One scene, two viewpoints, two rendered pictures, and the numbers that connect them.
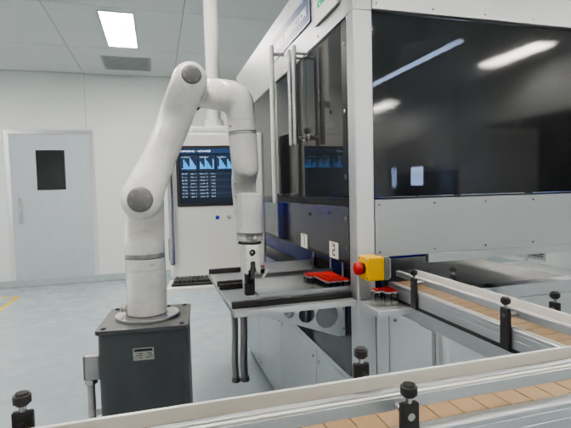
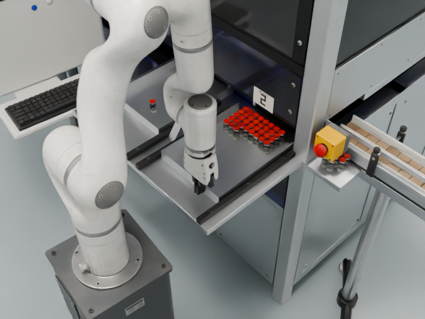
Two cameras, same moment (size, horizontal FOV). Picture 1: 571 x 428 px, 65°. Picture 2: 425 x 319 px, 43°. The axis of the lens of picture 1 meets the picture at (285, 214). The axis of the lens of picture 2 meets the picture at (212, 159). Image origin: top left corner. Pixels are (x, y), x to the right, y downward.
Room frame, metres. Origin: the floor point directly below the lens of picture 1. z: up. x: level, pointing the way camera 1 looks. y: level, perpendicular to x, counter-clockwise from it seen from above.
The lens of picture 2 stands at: (0.50, 0.55, 2.11)
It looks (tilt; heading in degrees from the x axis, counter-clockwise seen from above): 46 degrees down; 334
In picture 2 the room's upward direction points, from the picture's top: straight up
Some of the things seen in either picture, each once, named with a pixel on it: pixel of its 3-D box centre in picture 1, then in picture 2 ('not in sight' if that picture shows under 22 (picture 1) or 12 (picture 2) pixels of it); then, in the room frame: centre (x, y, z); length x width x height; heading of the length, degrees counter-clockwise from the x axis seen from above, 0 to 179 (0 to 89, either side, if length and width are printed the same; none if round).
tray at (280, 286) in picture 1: (296, 286); (229, 149); (1.57, -0.03, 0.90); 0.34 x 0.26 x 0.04; 107
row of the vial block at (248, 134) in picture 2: (319, 283); (248, 134); (1.59, -0.12, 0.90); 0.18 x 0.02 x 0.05; 17
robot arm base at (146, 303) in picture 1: (146, 286); (102, 239); (1.37, 0.44, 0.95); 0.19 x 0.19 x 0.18
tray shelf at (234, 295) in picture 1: (279, 285); (190, 131); (1.73, 0.03, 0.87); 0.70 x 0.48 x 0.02; 16
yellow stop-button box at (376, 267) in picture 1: (373, 267); (331, 142); (1.37, -0.27, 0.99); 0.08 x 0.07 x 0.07; 106
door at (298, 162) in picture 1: (291, 134); not in sight; (2.12, -0.04, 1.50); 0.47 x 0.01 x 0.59; 16
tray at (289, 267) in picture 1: (285, 270); (173, 92); (1.91, 0.01, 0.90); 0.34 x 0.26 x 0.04; 106
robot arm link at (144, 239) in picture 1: (144, 217); (81, 177); (1.41, 0.45, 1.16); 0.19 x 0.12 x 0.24; 14
